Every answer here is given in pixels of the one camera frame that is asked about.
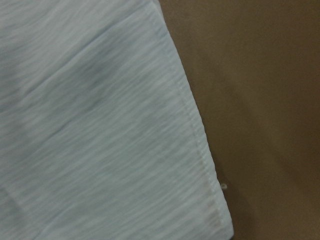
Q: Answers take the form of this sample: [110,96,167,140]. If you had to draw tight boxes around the light blue button shirt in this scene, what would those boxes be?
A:
[0,0,234,240]

